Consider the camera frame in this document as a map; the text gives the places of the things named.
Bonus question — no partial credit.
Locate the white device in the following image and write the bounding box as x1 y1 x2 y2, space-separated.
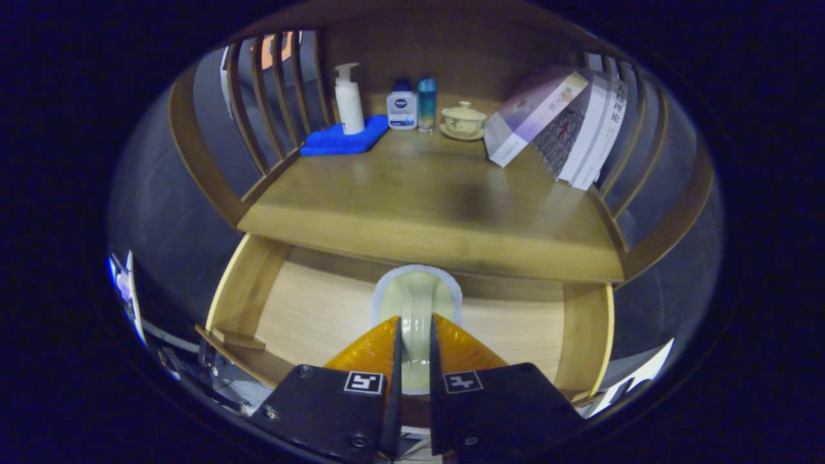
590 338 675 418

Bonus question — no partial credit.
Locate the blue folded cloth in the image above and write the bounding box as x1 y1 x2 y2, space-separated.
300 115 391 157

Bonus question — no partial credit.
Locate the wooden countertop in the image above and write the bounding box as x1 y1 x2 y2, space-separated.
237 116 625 284

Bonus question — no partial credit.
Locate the beige lidded teacup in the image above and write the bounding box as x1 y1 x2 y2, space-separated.
440 101 488 142

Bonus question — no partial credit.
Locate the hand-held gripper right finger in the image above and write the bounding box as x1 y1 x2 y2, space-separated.
429 313 587 457

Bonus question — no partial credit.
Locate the wooden cabinet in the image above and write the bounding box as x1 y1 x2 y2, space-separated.
169 0 716 287

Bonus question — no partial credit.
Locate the wooden drawer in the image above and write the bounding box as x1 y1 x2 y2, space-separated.
195 233 616 407

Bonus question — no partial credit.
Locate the teal slim bottle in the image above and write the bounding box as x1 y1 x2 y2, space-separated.
418 78 438 133

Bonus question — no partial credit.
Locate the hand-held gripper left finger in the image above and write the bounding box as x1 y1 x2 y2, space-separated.
247 314 404 463

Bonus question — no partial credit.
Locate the white pump bottle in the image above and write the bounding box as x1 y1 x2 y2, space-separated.
334 63 365 136

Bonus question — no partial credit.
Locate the purple white leaning book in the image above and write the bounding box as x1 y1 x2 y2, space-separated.
483 64 590 168

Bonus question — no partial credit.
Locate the patterned cover book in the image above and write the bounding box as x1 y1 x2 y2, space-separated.
532 72 610 183

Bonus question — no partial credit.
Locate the white blue-capped lotion bottle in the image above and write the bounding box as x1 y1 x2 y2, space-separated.
386 79 418 131

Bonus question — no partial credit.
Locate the white book black lettering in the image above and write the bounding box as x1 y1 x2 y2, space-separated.
570 77 629 191

